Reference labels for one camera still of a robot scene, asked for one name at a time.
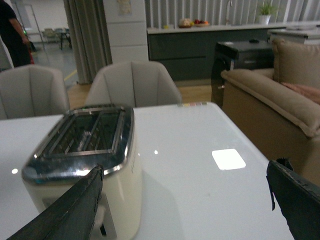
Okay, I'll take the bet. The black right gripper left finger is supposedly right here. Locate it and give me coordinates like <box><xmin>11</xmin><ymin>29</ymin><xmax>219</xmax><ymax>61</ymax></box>
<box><xmin>9</xmin><ymin>164</ymin><xmax>104</xmax><ymax>240</ymax></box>

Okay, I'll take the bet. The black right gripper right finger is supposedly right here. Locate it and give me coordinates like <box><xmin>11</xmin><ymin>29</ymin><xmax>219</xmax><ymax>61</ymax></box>
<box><xmin>266</xmin><ymin>158</ymin><xmax>320</xmax><ymax>240</ymax></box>

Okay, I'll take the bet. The cream two-slot toaster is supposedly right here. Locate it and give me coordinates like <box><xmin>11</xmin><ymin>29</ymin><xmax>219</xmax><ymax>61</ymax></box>
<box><xmin>21</xmin><ymin>104</ymin><xmax>143</xmax><ymax>240</ymax></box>

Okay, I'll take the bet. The beige sofa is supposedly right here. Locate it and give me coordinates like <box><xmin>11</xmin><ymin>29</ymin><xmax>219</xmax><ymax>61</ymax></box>
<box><xmin>221</xmin><ymin>38</ymin><xmax>320</xmax><ymax>185</ymax></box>

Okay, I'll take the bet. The pink cushion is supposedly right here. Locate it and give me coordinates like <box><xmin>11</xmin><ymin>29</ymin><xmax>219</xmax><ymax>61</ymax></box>
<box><xmin>281</xmin><ymin>82</ymin><xmax>320</xmax><ymax>105</ymax></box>

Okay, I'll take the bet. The left grey upholstered chair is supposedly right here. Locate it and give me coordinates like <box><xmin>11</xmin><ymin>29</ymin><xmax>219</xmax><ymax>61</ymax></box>
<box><xmin>0</xmin><ymin>64</ymin><xmax>70</xmax><ymax>120</ymax></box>

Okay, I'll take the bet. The grey upholstered chair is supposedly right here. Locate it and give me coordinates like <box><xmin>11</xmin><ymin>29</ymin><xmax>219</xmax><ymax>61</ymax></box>
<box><xmin>85</xmin><ymin>61</ymin><xmax>182</xmax><ymax>108</ymax></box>
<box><xmin>0</xmin><ymin>64</ymin><xmax>70</xmax><ymax>120</ymax></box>

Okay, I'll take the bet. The right grey upholstered chair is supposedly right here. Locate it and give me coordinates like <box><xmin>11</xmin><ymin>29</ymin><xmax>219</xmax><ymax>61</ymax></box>
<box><xmin>85</xmin><ymin>61</ymin><xmax>182</xmax><ymax>108</ymax></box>

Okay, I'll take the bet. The black appliance cabinet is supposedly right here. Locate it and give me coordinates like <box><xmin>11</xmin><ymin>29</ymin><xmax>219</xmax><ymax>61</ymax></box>
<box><xmin>211</xmin><ymin>39</ymin><xmax>274</xmax><ymax>107</ymax></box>

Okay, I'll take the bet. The person in dark clothes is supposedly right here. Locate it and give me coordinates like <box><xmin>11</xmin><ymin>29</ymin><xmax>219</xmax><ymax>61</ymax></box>
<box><xmin>0</xmin><ymin>0</ymin><xmax>31</xmax><ymax>68</ymax></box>

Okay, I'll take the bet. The distant table with chairs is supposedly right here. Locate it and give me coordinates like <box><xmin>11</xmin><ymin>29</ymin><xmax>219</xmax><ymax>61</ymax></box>
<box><xmin>41</xmin><ymin>27</ymin><xmax>72</xmax><ymax>50</ymax></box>

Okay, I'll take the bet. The dark grey kitchen counter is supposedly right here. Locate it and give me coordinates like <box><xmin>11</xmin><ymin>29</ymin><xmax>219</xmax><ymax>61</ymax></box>
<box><xmin>147</xmin><ymin>23</ymin><xmax>285</xmax><ymax>81</ymax></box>

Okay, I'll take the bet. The potted green plant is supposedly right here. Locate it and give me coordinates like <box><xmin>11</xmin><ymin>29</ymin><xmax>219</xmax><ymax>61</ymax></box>
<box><xmin>258</xmin><ymin>0</ymin><xmax>278</xmax><ymax>25</ymax></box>

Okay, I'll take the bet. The beige curtain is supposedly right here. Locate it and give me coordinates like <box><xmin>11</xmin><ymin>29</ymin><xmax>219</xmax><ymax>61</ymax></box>
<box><xmin>63</xmin><ymin>0</ymin><xmax>112</xmax><ymax>85</ymax></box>

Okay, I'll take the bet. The white drawer cabinet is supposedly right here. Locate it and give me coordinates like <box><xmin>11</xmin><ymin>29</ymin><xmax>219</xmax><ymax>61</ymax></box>
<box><xmin>103</xmin><ymin>0</ymin><xmax>149</xmax><ymax>64</ymax></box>

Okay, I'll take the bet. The wooden fruit bowl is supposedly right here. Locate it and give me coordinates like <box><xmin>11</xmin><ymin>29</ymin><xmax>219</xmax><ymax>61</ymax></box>
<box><xmin>193</xmin><ymin>19</ymin><xmax>210</xmax><ymax>28</ymax></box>

